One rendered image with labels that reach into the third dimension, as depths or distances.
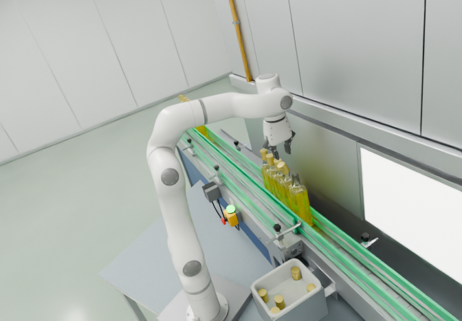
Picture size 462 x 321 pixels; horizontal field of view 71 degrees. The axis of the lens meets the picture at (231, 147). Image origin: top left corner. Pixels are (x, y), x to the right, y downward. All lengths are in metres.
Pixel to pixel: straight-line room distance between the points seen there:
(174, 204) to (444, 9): 0.92
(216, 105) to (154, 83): 6.05
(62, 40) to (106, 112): 1.50
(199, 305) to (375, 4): 1.24
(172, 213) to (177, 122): 0.33
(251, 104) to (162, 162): 0.34
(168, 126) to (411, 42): 0.70
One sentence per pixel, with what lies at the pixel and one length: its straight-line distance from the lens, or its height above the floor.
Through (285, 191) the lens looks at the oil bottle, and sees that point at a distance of 1.38.
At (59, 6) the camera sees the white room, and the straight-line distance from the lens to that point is 6.83.
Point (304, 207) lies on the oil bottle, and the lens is 1.38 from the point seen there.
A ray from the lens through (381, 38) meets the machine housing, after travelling 0.96.
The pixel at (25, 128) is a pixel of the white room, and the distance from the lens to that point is 7.16.
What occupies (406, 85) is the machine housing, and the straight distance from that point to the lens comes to 0.95.
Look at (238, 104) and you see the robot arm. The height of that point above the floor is 1.67.
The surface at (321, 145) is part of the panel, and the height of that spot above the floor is 1.41.
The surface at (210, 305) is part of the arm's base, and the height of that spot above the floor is 0.89.
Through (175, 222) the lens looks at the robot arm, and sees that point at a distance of 1.21.
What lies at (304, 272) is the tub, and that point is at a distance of 1.38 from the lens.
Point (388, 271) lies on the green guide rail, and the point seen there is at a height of 1.12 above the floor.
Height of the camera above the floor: 2.06
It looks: 28 degrees down
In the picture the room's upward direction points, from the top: 16 degrees counter-clockwise
